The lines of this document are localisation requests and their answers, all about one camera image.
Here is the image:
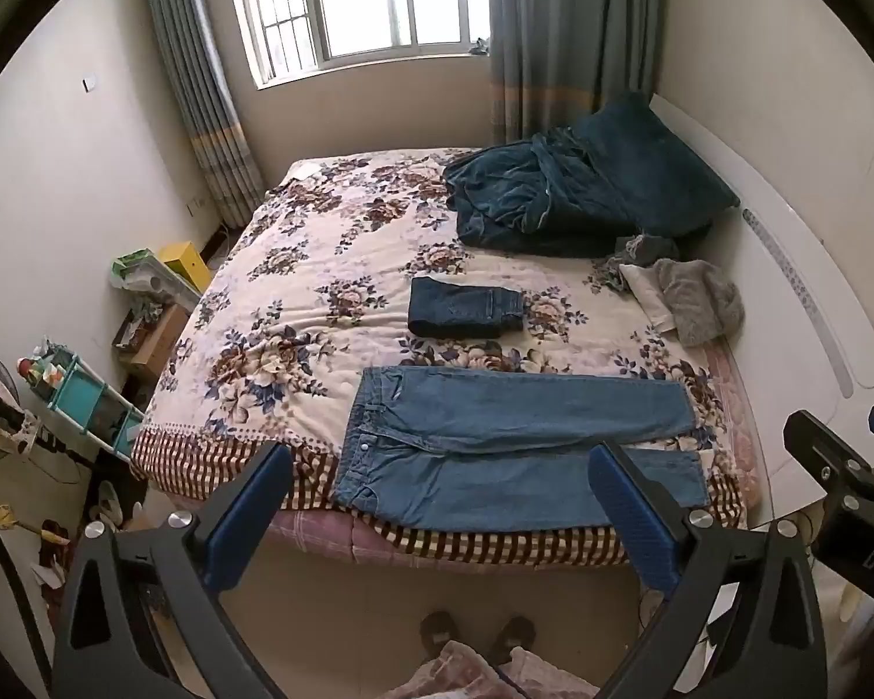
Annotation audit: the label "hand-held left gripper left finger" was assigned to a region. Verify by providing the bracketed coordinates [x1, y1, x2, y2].
[51, 440, 296, 699]

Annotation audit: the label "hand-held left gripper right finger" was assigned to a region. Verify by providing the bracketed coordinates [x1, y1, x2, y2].
[586, 440, 827, 699]

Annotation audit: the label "light blue denim pants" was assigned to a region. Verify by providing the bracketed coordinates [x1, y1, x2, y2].
[333, 366, 711, 532]

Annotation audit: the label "white shoes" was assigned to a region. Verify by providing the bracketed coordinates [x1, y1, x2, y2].
[89, 481, 131, 529]

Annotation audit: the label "dark slipper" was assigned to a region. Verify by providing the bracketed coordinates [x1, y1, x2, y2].
[489, 615, 537, 665]
[418, 612, 468, 655]

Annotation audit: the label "grey fuzzy garment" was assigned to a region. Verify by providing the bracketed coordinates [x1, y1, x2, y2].
[655, 258, 745, 348]

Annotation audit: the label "cardboard box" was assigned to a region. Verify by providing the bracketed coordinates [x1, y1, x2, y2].
[112, 302, 191, 374]

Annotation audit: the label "teal storage rack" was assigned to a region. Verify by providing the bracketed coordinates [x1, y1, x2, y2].
[18, 353, 147, 463]

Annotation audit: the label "white bed headboard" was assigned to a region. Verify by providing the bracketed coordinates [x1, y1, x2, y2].
[648, 91, 874, 525]

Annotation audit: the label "yellow floor clutter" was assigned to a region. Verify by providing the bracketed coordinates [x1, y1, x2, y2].
[0, 501, 71, 546]

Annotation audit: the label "floral printed blanket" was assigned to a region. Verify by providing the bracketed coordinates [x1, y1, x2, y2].
[129, 147, 748, 569]

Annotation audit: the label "yellow box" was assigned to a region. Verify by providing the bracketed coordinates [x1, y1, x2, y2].
[158, 240, 212, 292]

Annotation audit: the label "small grey crumpled cloth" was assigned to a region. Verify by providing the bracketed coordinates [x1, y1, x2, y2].
[604, 233, 682, 285]

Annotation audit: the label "folded dark blue jeans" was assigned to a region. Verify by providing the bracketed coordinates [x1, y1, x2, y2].
[408, 277, 526, 340]

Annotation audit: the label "green and white bag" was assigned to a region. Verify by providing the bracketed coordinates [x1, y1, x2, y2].
[111, 248, 167, 294]

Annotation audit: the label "dark teal pillow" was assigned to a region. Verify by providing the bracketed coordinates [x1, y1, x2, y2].
[572, 91, 742, 235]

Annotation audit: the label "dark teal plush blanket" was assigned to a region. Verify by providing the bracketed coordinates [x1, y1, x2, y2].
[443, 127, 660, 257]

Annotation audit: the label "grey-blue striped curtain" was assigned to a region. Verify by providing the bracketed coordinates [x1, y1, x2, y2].
[140, 0, 267, 228]
[485, 0, 671, 148]

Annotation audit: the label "window with metal bars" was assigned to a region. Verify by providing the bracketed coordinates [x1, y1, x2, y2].
[222, 0, 492, 90]

